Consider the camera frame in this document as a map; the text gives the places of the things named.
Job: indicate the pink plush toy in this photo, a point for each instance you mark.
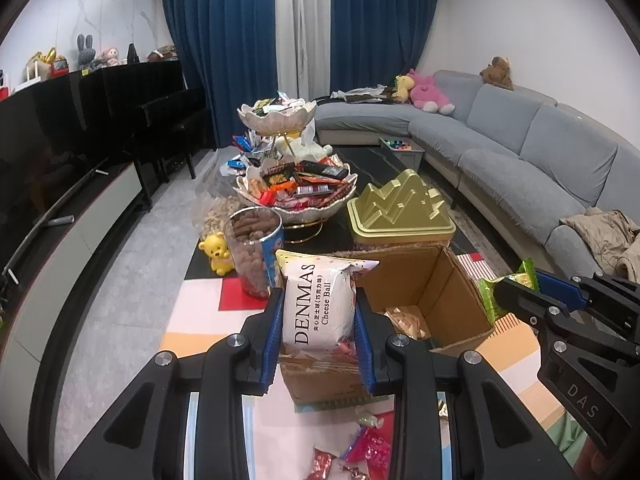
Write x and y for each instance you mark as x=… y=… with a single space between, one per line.
x=430 y=92

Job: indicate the grey television cabinet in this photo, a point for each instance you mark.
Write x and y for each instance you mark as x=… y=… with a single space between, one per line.
x=65 y=270

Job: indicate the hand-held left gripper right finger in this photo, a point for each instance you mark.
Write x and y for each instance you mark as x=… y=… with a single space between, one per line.
x=362 y=345

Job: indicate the small red frame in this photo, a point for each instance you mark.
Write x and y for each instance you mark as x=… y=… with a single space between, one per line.
x=60 y=66

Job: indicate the green snack packet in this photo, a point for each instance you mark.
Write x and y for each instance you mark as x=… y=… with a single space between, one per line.
x=487 y=295

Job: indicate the grey corner sofa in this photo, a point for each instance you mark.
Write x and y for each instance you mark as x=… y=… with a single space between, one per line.
x=500 y=160

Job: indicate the brown cardboard box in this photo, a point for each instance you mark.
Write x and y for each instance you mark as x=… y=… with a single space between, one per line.
x=450 y=285

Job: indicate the colourful patchwork tablecloth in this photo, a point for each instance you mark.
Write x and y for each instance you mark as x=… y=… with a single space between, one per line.
x=210 y=305

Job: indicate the crumpled cloth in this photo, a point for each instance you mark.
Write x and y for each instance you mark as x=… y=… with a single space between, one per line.
x=360 y=95

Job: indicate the beige snack packet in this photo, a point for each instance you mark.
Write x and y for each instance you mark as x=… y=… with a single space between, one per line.
x=407 y=322

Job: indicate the gold mountain-shaped tin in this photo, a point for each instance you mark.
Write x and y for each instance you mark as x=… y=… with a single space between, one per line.
x=400 y=210

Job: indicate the white dotted snack packet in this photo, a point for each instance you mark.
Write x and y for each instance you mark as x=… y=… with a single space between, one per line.
x=320 y=300

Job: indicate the clear jar of brown snacks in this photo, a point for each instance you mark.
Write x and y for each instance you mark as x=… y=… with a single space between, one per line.
x=250 y=255

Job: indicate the two-tier white bowl stand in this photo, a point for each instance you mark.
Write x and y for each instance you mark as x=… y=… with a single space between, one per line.
x=280 y=121

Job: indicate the white sheer curtain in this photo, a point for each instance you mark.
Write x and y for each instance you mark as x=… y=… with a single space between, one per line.
x=302 y=25

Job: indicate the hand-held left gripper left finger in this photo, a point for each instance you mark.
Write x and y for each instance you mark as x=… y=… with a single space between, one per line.
x=272 y=340

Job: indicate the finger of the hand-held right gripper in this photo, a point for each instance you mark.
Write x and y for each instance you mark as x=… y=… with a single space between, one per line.
x=560 y=287
x=520 y=300

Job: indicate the yellow plush toy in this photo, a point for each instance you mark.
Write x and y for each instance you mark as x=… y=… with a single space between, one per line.
x=402 y=89

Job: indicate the grey rabbit plush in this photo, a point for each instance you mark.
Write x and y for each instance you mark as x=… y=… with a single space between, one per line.
x=85 y=57

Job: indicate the gold and brown handbag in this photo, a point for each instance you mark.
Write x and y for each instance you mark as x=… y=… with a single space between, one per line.
x=42 y=60

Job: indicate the brown plush toy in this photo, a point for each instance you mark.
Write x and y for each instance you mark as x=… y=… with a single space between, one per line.
x=497 y=75

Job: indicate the pile of mixed snack packets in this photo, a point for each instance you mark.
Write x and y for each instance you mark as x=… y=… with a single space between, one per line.
x=370 y=447

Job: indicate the heap of light wrapped candies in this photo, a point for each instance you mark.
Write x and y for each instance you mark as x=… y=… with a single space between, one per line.
x=280 y=105

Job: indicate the black metronome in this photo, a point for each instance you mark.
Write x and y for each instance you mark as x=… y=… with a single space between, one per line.
x=132 y=54

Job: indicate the black flat television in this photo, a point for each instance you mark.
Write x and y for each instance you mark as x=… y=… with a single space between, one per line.
x=40 y=160

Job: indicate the patterned grey rug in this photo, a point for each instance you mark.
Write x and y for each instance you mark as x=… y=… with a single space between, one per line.
x=480 y=240

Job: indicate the blue curtain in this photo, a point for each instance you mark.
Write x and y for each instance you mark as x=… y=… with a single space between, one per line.
x=380 y=35
x=225 y=50

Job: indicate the yellow bear toy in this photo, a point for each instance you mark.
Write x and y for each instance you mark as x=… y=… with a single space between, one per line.
x=216 y=255

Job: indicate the clear bag of nuts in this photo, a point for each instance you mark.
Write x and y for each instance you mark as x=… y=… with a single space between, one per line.
x=220 y=215

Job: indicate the pink doll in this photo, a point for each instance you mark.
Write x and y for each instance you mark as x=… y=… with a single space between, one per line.
x=110 y=56

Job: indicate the grey storage bin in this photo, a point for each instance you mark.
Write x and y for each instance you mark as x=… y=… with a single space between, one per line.
x=405 y=152

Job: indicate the heap of shiny snack packets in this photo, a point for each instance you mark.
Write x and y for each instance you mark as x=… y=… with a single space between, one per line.
x=250 y=142

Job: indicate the brown bag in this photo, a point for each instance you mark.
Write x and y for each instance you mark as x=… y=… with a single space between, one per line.
x=161 y=54

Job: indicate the beige jacket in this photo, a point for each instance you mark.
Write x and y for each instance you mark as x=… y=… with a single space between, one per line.
x=605 y=240

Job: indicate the black piano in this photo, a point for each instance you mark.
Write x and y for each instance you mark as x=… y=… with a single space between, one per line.
x=170 y=120

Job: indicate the heap of dark wrapped snacks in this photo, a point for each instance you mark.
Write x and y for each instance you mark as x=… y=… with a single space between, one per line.
x=310 y=185

